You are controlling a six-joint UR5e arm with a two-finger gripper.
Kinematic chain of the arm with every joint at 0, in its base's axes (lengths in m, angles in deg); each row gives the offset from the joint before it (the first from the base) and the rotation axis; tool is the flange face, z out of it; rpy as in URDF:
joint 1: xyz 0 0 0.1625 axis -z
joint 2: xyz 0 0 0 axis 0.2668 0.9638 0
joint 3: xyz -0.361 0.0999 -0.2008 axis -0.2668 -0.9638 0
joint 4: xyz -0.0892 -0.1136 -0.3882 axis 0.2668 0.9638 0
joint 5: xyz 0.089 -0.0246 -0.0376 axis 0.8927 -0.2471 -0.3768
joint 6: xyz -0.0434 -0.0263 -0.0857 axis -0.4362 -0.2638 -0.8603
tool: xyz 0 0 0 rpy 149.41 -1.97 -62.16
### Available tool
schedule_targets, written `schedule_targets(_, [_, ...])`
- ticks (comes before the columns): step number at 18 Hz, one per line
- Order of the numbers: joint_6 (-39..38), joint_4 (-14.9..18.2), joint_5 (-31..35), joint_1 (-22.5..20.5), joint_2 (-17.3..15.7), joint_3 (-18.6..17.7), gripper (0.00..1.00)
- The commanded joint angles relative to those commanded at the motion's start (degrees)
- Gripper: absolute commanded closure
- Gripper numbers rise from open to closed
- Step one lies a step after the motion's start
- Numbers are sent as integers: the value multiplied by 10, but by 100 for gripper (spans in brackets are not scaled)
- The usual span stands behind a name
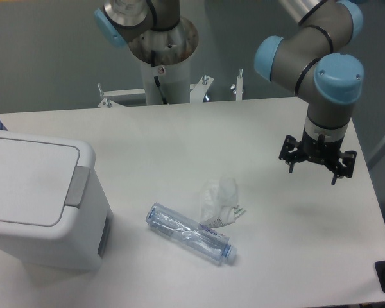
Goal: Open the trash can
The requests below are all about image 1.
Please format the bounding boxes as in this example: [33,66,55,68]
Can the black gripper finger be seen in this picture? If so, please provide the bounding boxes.
[278,135,304,173]
[324,150,357,185]

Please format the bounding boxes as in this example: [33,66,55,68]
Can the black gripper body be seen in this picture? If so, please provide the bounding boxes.
[297,130,343,166]

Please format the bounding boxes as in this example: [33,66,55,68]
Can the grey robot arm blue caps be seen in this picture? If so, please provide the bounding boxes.
[94,1,364,179]

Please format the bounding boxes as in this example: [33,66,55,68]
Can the white trash can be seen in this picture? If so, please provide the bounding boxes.
[0,130,113,271]

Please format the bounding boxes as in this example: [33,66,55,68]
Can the white trash can lid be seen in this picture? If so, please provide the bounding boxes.
[0,138,95,227]

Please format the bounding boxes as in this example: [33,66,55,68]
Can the crumpled clear plastic wrapper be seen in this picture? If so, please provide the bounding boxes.
[200,176,246,228]

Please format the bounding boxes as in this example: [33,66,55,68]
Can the crushed clear plastic bottle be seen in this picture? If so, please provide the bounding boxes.
[146,203,237,265]

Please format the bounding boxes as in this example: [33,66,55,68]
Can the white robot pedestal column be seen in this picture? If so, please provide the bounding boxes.
[140,60,191,105]

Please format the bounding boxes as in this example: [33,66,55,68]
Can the black cable on pedestal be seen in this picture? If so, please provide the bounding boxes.
[150,49,168,105]

